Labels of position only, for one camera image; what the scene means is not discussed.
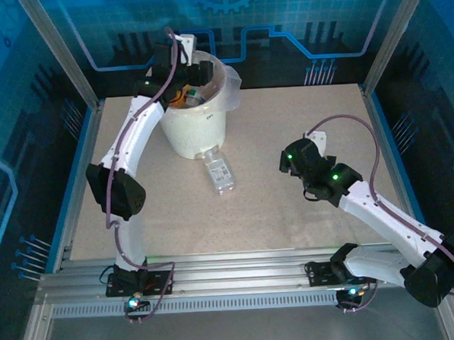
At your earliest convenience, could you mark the aluminium front rail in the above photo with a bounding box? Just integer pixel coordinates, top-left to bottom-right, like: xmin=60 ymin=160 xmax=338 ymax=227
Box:
xmin=33 ymin=240 xmax=451 ymax=309

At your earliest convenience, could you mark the slotted grey cable duct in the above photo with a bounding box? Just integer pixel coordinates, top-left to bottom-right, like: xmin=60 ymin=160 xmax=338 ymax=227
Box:
xmin=49 ymin=288 xmax=345 ymax=322

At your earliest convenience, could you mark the orange juice bottle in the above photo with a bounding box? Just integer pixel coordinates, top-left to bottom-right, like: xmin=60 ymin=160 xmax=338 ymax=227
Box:
xmin=168 ymin=87 xmax=189 ymax=108

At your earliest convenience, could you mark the aluminium side rail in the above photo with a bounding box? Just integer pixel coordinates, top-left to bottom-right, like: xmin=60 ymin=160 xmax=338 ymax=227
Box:
xmin=43 ymin=100 xmax=115 ymax=274
xmin=359 ymin=81 xmax=429 ymax=257

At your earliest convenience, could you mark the grey metal base panel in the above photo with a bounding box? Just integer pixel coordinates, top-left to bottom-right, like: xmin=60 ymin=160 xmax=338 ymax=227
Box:
xmin=15 ymin=297 xmax=454 ymax=340

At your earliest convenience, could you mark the aluminium frame post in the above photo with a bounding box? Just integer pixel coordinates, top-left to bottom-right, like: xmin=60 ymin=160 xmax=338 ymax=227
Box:
xmin=15 ymin=0 xmax=105 ymax=115
xmin=357 ymin=0 xmax=439 ymax=97

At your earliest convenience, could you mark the clear plastic bin liner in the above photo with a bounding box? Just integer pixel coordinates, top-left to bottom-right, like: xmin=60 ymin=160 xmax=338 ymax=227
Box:
xmin=150 ymin=49 xmax=243 ymax=116

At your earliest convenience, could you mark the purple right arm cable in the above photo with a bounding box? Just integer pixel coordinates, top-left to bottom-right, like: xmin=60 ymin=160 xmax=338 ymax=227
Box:
xmin=307 ymin=108 xmax=454 ymax=315

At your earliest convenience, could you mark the black connector with lights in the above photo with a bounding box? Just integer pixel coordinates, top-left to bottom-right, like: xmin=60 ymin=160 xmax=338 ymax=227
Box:
xmin=122 ymin=291 xmax=151 ymax=313
xmin=338 ymin=284 xmax=367 ymax=302

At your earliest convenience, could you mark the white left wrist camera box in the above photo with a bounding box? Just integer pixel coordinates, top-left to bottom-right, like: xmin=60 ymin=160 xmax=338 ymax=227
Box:
xmin=176 ymin=33 xmax=199 ymax=64

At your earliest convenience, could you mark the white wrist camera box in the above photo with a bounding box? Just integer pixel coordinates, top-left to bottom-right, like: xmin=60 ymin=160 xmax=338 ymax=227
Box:
xmin=303 ymin=129 xmax=331 ymax=160
xmin=176 ymin=33 xmax=199 ymax=64

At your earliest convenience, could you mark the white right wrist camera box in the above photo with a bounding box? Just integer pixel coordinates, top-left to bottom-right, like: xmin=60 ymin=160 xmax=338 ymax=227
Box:
xmin=303 ymin=129 xmax=331 ymax=160

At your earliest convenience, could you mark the white plastic bin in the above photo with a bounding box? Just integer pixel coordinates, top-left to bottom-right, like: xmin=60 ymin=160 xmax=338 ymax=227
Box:
xmin=151 ymin=50 xmax=230 ymax=161

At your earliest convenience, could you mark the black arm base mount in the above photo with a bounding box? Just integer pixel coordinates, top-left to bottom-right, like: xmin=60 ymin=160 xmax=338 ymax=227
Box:
xmin=104 ymin=269 xmax=176 ymax=299
xmin=305 ymin=256 xmax=378 ymax=288

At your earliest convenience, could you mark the clear square bottle white label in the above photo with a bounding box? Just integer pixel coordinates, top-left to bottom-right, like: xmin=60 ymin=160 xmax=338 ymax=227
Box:
xmin=202 ymin=148 xmax=237 ymax=197

